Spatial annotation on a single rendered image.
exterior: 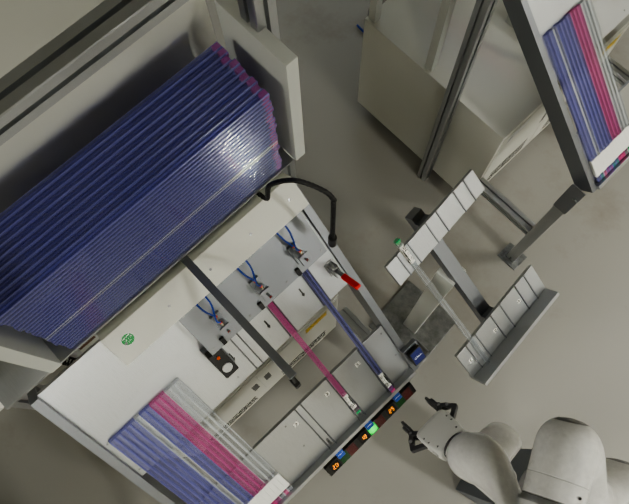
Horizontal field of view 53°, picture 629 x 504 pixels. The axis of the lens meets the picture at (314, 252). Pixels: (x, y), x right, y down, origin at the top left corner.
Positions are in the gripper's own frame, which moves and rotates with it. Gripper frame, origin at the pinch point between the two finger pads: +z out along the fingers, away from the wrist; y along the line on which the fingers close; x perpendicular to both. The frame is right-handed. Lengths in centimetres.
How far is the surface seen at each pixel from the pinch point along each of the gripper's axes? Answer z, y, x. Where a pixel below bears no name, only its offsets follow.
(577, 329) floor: 32, 79, -74
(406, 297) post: 73, 39, -36
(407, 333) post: 65, 29, -43
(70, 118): -5, -18, 114
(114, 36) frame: -32, -9, 124
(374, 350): 10.2, 2.7, 17.8
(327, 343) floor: 80, 3, -30
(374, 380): 10.2, -2.1, 9.7
